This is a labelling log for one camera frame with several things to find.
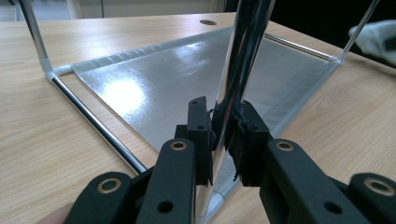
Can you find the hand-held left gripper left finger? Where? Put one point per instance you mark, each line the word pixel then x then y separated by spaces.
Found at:
pixel 199 149

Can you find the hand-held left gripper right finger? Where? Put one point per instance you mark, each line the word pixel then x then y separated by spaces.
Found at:
pixel 249 149

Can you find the silver metal-frame shelf rack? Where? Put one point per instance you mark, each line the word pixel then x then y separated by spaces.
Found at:
pixel 149 81

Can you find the light blue cloth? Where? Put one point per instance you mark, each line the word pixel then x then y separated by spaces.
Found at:
pixel 370 40

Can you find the black table grommet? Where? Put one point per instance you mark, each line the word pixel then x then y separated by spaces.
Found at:
pixel 208 22

